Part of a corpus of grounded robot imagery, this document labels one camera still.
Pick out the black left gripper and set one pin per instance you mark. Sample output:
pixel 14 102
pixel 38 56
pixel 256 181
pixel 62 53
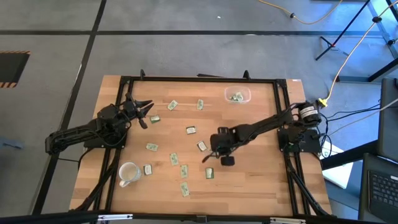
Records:
pixel 129 110

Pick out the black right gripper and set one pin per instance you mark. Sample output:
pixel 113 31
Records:
pixel 222 143

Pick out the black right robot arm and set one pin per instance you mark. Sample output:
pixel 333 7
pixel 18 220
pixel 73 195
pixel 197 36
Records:
pixel 264 124

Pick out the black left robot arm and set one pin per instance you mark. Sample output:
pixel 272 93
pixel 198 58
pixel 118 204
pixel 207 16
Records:
pixel 77 132

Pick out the folded banknote left front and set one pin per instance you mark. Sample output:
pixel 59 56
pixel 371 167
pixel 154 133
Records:
pixel 184 171

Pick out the white patterned ceramic mug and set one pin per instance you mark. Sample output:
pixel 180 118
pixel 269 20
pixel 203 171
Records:
pixel 128 171

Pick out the clear plastic bin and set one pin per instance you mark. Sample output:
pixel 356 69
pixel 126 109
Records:
pixel 245 91

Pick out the white box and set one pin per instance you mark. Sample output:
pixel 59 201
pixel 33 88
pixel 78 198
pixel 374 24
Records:
pixel 339 175

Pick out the grey-blue floor object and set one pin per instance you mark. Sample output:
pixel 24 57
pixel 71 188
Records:
pixel 11 144

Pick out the black hazard-striped floor hatch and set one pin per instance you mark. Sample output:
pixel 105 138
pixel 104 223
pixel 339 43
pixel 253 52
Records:
pixel 12 67

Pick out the black laptop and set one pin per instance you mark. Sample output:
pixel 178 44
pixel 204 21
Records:
pixel 384 193

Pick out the grey monitor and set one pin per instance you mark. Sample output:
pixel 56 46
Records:
pixel 388 124

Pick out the black frame clamp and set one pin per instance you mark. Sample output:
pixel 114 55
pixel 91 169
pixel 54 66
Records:
pixel 142 74
pixel 246 74

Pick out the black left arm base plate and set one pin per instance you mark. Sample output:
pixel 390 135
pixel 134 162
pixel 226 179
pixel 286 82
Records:
pixel 93 143

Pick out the black aluminium table frame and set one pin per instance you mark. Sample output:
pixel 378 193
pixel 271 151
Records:
pixel 202 80

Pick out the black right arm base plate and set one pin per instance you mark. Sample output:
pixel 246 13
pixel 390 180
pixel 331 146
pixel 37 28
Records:
pixel 308 143

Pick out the silver frame bracket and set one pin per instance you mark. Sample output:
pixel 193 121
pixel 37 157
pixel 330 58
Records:
pixel 287 220
pixel 115 216

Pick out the black camera rig frame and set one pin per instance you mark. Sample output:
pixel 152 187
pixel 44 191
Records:
pixel 46 218

